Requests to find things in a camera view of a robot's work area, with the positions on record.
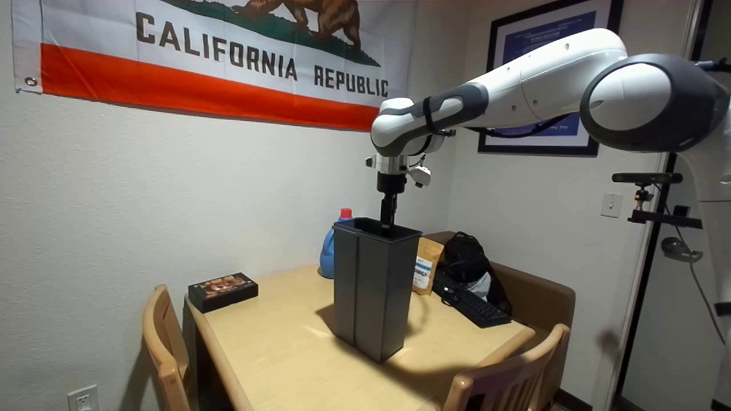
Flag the black bag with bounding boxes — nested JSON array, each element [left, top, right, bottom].
[[433, 231, 513, 328]]

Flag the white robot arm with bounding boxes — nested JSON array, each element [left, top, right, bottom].
[[370, 28, 731, 225]]

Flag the blue detergent bottle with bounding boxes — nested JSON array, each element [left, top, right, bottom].
[[319, 209, 354, 278]]

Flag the wooden chair back right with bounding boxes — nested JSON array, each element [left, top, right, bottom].
[[494, 262, 577, 333]]

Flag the black flat box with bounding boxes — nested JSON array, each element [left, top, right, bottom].
[[187, 273, 258, 312]]

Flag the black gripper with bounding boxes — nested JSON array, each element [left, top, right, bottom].
[[378, 173, 407, 226]]

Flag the black camera stand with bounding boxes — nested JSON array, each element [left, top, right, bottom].
[[614, 155, 731, 411]]

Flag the wooden chair left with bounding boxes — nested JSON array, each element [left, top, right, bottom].
[[143, 285, 192, 411]]

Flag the cardboard box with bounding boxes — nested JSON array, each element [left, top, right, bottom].
[[415, 238, 444, 292]]

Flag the California Republic flag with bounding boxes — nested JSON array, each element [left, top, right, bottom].
[[10, 0, 416, 130]]

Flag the framed blue picture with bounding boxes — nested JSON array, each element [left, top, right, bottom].
[[477, 0, 624, 155]]

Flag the wall outlet plate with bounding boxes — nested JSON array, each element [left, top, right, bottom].
[[67, 383, 98, 411]]

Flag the wooden chair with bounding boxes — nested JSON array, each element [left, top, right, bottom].
[[143, 285, 192, 411], [444, 324, 569, 411], [494, 262, 577, 333]]

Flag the tall grey bin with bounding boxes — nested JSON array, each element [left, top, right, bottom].
[[329, 218, 421, 362]]

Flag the wooden chair front right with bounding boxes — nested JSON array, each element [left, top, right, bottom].
[[444, 324, 569, 411]]

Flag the wall light switch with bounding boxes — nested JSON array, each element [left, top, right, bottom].
[[601, 194, 622, 220]]

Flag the wooden table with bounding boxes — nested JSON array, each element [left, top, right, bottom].
[[191, 267, 536, 411]]

